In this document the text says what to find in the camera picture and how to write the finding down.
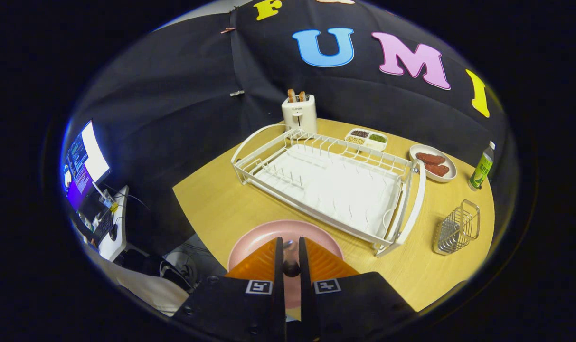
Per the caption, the pink plate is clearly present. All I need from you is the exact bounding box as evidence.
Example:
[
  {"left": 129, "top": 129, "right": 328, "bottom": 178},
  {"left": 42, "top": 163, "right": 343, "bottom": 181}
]
[{"left": 227, "top": 219, "right": 344, "bottom": 309}]

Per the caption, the white desk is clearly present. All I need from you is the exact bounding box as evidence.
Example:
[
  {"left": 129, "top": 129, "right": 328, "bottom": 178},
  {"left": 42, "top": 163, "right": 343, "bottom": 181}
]
[{"left": 98, "top": 185, "right": 129, "bottom": 262}]

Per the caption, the green drink bottle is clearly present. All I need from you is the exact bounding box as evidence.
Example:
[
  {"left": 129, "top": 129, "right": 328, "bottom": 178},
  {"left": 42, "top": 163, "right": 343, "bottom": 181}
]
[{"left": 469, "top": 141, "right": 496, "bottom": 190}]

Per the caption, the white plate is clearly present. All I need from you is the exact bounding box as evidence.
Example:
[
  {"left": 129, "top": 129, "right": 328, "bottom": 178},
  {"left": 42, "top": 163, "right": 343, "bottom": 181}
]
[{"left": 409, "top": 144, "right": 457, "bottom": 183}]

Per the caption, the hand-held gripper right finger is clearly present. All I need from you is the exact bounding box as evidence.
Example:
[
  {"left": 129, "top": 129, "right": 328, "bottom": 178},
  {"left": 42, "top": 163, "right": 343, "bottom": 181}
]
[{"left": 298, "top": 237, "right": 419, "bottom": 342}]

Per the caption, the white divided bean tray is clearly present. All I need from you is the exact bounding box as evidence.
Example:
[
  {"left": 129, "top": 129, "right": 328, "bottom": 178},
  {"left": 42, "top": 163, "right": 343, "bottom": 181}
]
[{"left": 344, "top": 128, "right": 388, "bottom": 152}]

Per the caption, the white toaster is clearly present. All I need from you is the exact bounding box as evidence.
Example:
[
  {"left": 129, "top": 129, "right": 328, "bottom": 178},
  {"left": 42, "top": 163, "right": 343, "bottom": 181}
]
[{"left": 282, "top": 94, "right": 318, "bottom": 134}]

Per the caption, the computer monitor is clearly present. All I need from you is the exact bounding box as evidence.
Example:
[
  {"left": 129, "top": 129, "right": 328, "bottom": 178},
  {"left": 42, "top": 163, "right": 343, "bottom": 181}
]
[{"left": 62, "top": 120, "right": 112, "bottom": 212}]

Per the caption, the black backdrop cloth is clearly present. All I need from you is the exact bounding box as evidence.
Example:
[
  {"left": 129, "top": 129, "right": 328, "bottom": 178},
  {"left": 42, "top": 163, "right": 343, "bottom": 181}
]
[{"left": 67, "top": 0, "right": 511, "bottom": 257}]

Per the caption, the metal wire basket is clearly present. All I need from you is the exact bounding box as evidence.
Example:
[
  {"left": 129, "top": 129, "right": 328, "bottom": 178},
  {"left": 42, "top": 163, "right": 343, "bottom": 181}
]
[{"left": 433, "top": 199, "right": 481, "bottom": 256}]

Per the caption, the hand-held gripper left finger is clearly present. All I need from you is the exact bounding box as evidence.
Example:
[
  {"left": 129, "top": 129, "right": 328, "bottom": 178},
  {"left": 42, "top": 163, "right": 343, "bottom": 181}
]
[{"left": 171, "top": 237, "right": 287, "bottom": 342}]

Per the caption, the white wire dish rack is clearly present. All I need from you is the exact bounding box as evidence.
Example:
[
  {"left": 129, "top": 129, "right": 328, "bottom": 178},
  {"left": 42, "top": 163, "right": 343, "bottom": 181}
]
[{"left": 230, "top": 123, "right": 427, "bottom": 258}]

